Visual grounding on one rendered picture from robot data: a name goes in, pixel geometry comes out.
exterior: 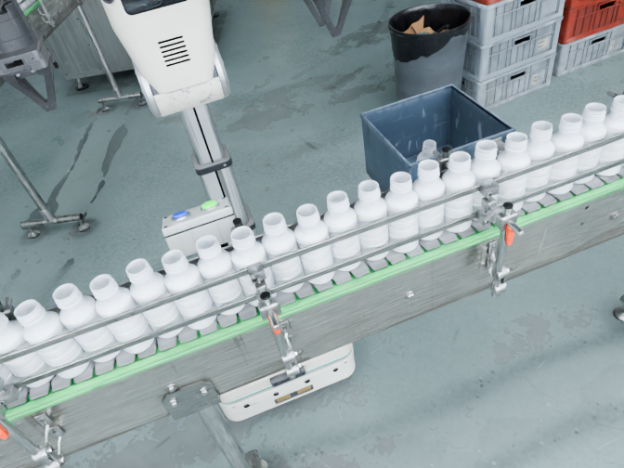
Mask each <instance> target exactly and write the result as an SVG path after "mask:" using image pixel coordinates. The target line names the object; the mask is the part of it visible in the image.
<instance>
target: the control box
mask: <svg viewBox="0 0 624 468"><path fill-rule="evenodd" d="M216 203H217V205H215V206H213V207H210V208H207V209H202V205H200V206H197V207H194V208H191V209H188V210H186V211H187V212H188V214H186V215H185V216H182V217H180V218H176V219H174V218H173V215H169V216H166V217H164V218H163V219H162V234H163V235H164V237H165V240H166V242H167V245H168V247H169V249H170V251H171V250H180V251H182V253H183V255H185V256H186V257H187V256H190V255H193V254H196V253H197V252H198V251H197V249H196V242H197V240H198V239H199V238H201V237H203V236H206V235H213V236H215V237H216V239H217V240H218V242H219V244H220V246H221V248H223V247H226V246H229V244H228V243H229V242H230V241H231V237H230V234H231V229H232V228H234V224H233V223H232V221H233V219H234V218H235V215H234V213H233V210H232V207H231V205H230V202H229V200H228V197H225V198H222V199H219V200H216Z"/></svg>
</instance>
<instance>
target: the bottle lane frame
mask: <svg viewBox="0 0 624 468"><path fill-rule="evenodd" d="M618 177H619V180H616V181H614V182H611V183H608V184H607V183H605V182H604V181H602V180H601V181H602V182H604V185H603V186H601V187H599V188H594V189H590V188H588V187H587V188H588V189H589V190H588V191H586V192H584V193H581V194H579V195H575V194H573V193H571V192H570V193H571V194H572V195H573V196H572V197H571V198H569V199H566V200H563V201H558V200H557V199H556V200H557V202H556V203H555V204H552V205H550V206H547V207H543V206H541V205H540V204H539V206H540V209H539V210H537V211H535V212H532V213H527V212H525V211H524V210H523V212H524V213H525V214H524V215H522V216H520V217H517V220H516V225H517V226H519V227H520V228H521V229H523V230H524V231H525V234H524V236H522V237H519V236H518V235H517V234H516V233H514V237H513V243H512V244H511V245H507V247H506V253H505V258H504V264H503V265H504V266H506V267H508V269H509V275H508V276H507V277H506V279H505V282H506V281H508V280H512V279H515V278H517V277H520V276H522V275H525V274H526V273H529V272H531V271H534V270H536V269H539V268H541V267H545V266H547V265H549V264H552V263H554V262H557V261H559V260H562V259H564V258H567V257H569V256H571V255H574V254H578V253H580V252H583V251H585V250H588V249H590V248H592V247H594V246H597V245H599V244H602V243H604V242H607V241H611V240H612V239H615V238H617V237H620V236H622V235H624V177H620V176H618ZM490 225H491V228H488V229H485V230H483V231H480V232H478V231H477V230H475V229H474V228H473V230H474V234H473V235H471V236H468V237H465V238H463V239H462V238H461V237H459V236H458V235H457V234H456V236H457V238H458V240H456V241H454V242H451V243H449V244H446V245H445V244H443V243H442V242H441V241H440V240H439V243H440V247H438V248H435V249H434V250H431V251H428V252H427V251H426V250H424V248H423V247H422V250H423V253H421V254H419V255H416V256H413V257H411V258H409V257H408V256H407V255H406V254H404V255H405V257H406V259H405V260H404V261H401V262H398V263H396V264H393V265H391V264H390V263H389V262H388V261H387V260H386V262H387V265H388V266H387V267H385V268H382V269H379V270H377V271H373V270H372V269H371V268H370V267H369V271H370V274H367V275H364V276H362V277H359V278H355V277H354V276H353V275H352V274H350V276H351V280H350V281H348V282H345V283H342V284H340V285H337V284H336V283H335V282H334V281H333V280H332V285H333V287H332V288H330V289H327V290H325V291H322V292H318V291H317V289H316V288H315V287H314V288H313V289H314V294H313V295H310V296H307V297H306V298H303V299H299V298H298V296H297V295H296V294H295V295H294V297H295V302H292V303H290V304H287V305H284V306H280V310H281V314H280V315H278V319H279V323H281V322H283V321H286V320H288V323H289V326H290V331H288V335H290V334H291V335H292V338H293V341H294V344H293V345H292V349H293V350H296V352H297V356H296V362H297V363H303V362H305V361H308V360H309V359H312V358H316V357H318V356H321V355H323V354H326V353H328V352H331V351H332V350H335V349H337V348H340V347H342V346H345V345H349V344H351V343H354V342H356V341H358V340H361V339H363V338H366V337H368V336H371V335H373V334H375V333H377V332H381V331H384V330H386V329H389V328H391V327H394V326H396V325H398V324H400V323H403V322H405V321H408V320H410V319H414V318H417V317H419V316H421V315H423V314H426V313H429V312H431V311H434V310H436V309H438V308H440V307H443V306H447V305H449V304H452V303H454V302H457V301H459V300H461V299H463V298H466V297H468V296H471V295H473V294H476V293H480V292H482V291H484V290H486V289H489V283H491V282H492V280H493V278H492V276H491V275H490V274H489V270H488V269H486V266H487V259H488V258H489V257H491V254H488V246H489V244H490V243H491V242H493V241H499V235H500V230H499V229H498V228H497V227H496V226H495V225H493V224H492V223H490ZM256 313H257V315H256V316H255V317H253V318H248V319H246V320H244V321H241V319H240V317H239V316H237V321H238V322H237V323H236V324H233V325H231V326H228V327H226V328H224V329H222V328H221V326H220V325H219V323H217V331H214V332H212V333H209V334H206V335H204V336H201V334H200V332H199V331H197V339H194V340H191V341H189V342H186V343H183V344H181V343H180V341H179V338H177V345H176V346H175V347H172V348H169V349H167V350H164V351H160V348H159V346H157V349H156V354H154V355H152V356H149V357H145V358H142V359H139V357H138V354H136V361H135V362H133V363H130V364H127V365H125V366H122V367H120V368H119V367H118V365H117V362H116V361H115V365H114V369H113V370H111V371H108V372H105V373H103V374H100V375H97V374H96V370H95V369H94V372H93V377H92V378H90V379H88V380H85V381H82V382H80V383H75V382H74V380H73V378H72V380H71V385H70V386H69V387H66V388H63V389H61V390H58V391H56V392H53V391H52V385H51V386H50V389H49V393H48V395H46V396H41V397H39V398H36V399H34V400H30V393H29V395H28V398H27V401H26V402H25V403H24V404H21V405H18V406H17V407H14V408H11V409H9V408H8V407H7V404H6V405H5V408H6V417H5V418H6V419H7V420H9V421H10V422H11V423H12V424H14V425H15V426H16V427H17V428H18V429H20V430H21V432H22V433H23V434H25V435H26V436H27V437H29V438H30V439H31V440H32V441H33V442H34V443H36V444H37V445H38V446H40V445H43V444H44V437H45V428H46V426H43V425H42V424H40V423H39V422H38V421H36V420H35V419H34V417H35V416H38V415H40V414H43V413H45V414H46V415H47V416H48V417H49V418H50V419H51V420H52V421H53V422H52V423H51V424H50V427H52V426H55V425H58V426H59V427H60V428H61V429H62V430H63V431H64V432H65V434H64V435H62V440H61V455H62V456H64V457H67V456H69V455H72V454H73V453H76V452H78V451H81V450H83V449H87V448H90V447H92V446H95V445H96V444H99V443H101V442H104V441H106V440H109V439H111V438H114V437H116V436H119V435H122V434H124V433H127V432H129V431H132V430H134V429H137V428H138V427H141V426H144V425H146V424H149V423H153V422H155V421H158V420H160V419H162V418H164V417H167V416H169V415H170V413H169V412H168V410H167V409H166V408H165V406H164V405H163V403H162V400H163V398H164V396H165V394H167V393H169V392H170V393H172V392H174V391H175V390H176V389H178V388H181V387H183V386H186V385H189V384H193V383H195V382H198V381H199V380H204V381H209V382H212V384H213V386H214V389H215V390H216V392H217V394H218V395H219V396H221V395H223V394H225V393H227V392H230V391H232V390H235V389H237V388H240V387H242V386H244V385H246V384H250V383H253V382H255V381H258V380H260V379H263V378H265V377H267V376H269V375H272V374H274V373H277V372H280V371H284V370H285V368H284V365H283V362H282V359H281V356H280V351H279V349H278V346H277V343H276V341H275V338H274V335H273V332H272V330H271V327H270V324H269V321H268V319H266V320H263V319H262V317H261V314H260V311H259V309H258V308H256ZM41 466H43V464H42V463H41V462H40V461H39V462H35V461H34V460H33V457H32V454H30V453H29V452H28V451H27V450H25V449H24V448H23V447H21V446H20V445H19V444H18V443H16V442H15V441H14V440H12V439H11V438H10V437H8V439H5V440H3V439H1V438H0V468H38V467H41Z"/></svg>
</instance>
